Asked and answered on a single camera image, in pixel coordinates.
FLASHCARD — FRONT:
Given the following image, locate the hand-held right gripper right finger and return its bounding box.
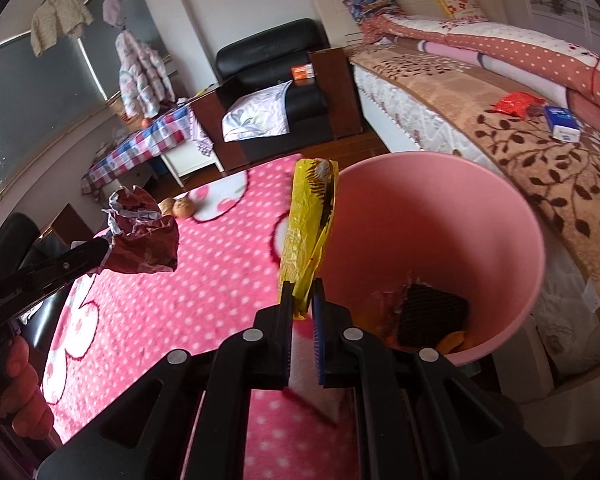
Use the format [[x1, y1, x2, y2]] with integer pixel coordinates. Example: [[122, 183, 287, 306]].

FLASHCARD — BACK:
[[310, 279, 563, 480]]

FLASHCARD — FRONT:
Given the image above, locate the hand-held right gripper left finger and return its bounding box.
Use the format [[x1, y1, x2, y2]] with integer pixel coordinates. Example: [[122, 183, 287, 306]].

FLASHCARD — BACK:
[[37, 280, 301, 480]]

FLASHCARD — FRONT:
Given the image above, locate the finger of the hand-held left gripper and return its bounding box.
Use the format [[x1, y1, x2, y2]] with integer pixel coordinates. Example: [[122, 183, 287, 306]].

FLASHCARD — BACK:
[[0, 237, 113, 331]]

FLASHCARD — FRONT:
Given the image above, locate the dark red wrapper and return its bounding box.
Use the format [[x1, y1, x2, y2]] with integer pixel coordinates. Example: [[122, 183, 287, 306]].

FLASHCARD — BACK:
[[100, 185, 180, 276]]

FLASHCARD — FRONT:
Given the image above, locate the yellow snack wrapper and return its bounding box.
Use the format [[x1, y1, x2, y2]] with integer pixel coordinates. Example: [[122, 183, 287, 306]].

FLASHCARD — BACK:
[[277, 157, 341, 321]]

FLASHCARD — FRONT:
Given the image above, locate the red foam net sleeve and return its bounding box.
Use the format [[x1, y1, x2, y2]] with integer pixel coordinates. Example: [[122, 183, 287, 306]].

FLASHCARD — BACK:
[[395, 282, 471, 348]]

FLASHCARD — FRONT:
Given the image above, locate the pink plastic bin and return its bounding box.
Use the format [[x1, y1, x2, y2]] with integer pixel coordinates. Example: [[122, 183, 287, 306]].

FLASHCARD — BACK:
[[322, 151, 546, 368]]

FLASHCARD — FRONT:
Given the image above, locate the person's left hand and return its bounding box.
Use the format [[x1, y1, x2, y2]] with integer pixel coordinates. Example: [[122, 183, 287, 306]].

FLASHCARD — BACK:
[[0, 335, 53, 443]]

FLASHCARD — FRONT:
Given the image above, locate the black chair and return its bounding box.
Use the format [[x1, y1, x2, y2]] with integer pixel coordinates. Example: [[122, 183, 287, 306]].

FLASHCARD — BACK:
[[0, 212, 98, 356]]

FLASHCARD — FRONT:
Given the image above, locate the pink polka-dot blanket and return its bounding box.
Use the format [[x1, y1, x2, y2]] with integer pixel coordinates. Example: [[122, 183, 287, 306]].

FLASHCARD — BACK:
[[42, 152, 371, 480]]

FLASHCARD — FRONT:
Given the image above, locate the orange peel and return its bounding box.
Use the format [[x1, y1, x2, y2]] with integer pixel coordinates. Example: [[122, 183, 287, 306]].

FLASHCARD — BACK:
[[437, 330, 466, 356]]

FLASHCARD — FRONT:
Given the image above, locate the plaid covered table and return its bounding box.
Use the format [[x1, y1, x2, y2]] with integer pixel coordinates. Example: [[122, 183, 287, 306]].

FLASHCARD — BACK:
[[81, 105, 198, 196]]

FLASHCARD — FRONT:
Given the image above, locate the woven basket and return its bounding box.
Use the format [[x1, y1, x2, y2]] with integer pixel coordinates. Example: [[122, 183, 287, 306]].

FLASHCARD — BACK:
[[105, 97, 131, 121]]

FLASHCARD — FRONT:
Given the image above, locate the window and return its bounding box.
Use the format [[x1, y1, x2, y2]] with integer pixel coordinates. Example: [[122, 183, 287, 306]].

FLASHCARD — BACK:
[[0, 0, 166, 201]]

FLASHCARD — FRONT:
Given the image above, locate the small purple floral cloth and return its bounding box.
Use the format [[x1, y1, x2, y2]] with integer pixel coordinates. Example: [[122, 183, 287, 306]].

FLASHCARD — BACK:
[[190, 107, 216, 156]]

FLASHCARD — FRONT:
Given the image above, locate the brown wooden side cabinet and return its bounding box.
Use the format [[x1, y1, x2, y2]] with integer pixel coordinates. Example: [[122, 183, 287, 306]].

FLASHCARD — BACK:
[[187, 77, 253, 173]]

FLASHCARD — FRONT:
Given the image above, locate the hanging padded jacket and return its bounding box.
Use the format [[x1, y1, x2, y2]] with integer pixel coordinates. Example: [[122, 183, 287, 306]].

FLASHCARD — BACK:
[[116, 30, 177, 118]]

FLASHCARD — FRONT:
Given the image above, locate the white floral cloth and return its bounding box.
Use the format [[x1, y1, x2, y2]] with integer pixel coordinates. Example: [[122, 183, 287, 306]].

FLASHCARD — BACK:
[[221, 81, 293, 142]]

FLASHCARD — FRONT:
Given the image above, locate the white bed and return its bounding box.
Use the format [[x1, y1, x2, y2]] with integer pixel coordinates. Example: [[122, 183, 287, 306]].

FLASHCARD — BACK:
[[307, 0, 600, 401]]

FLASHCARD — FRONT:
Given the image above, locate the brown wooden nightstand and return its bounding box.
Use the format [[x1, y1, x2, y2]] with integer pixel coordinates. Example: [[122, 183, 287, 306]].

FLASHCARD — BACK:
[[307, 46, 366, 140]]

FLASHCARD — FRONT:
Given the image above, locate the white plastic bag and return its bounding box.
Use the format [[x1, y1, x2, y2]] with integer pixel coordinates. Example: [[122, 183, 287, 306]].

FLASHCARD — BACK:
[[532, 255, 600, 386]]

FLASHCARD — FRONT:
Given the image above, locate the hanging cream knit sweater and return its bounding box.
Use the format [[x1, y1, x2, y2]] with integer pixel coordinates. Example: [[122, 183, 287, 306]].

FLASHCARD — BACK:
[[30, 0, 96, 58]]

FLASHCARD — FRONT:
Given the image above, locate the hanging purple hat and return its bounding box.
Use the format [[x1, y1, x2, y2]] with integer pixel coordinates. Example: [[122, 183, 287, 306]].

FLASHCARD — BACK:
[[102, 0, 131, 28]]

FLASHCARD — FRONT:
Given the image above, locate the black leather armchair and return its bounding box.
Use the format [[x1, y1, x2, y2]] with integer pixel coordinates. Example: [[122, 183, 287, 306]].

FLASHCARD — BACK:
[[216, 18, 331, 161]]

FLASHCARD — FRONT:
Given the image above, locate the brown leaf-patterned blanket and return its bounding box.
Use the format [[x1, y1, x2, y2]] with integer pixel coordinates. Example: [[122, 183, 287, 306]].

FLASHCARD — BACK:
[[347, 42, 600, 281]]

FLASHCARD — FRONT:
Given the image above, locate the red snack packet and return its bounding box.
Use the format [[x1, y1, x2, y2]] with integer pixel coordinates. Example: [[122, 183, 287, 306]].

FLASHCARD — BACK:
[[491, 91, 543, 118]]

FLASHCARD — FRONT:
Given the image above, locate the pink folded blanket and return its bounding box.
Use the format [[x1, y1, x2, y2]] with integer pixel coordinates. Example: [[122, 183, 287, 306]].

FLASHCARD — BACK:
[[420, 40, 491, 68]]

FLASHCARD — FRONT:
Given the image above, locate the blue and white box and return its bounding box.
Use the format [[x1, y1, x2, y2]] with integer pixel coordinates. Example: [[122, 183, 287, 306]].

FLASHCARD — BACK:
[[544, 105, 583, 143]]

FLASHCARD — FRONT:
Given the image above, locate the colourful patterned pillow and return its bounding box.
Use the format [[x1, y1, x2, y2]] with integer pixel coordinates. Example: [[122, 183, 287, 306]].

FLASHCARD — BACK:
[[342, 0, 408, 23]]

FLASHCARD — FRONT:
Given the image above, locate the pink dotted quilt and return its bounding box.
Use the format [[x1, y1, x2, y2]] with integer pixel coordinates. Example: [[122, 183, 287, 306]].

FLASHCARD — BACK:
[[362, 12, 600, 131]]

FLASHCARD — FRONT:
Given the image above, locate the yellow floral pillow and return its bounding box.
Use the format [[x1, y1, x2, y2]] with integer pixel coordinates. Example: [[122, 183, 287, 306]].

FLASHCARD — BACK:
[[436, 0, 490, 22]]

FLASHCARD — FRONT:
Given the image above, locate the white wardrobe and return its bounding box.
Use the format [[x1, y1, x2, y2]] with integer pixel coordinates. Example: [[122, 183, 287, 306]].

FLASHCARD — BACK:
[[522, 0, 600, 46]]

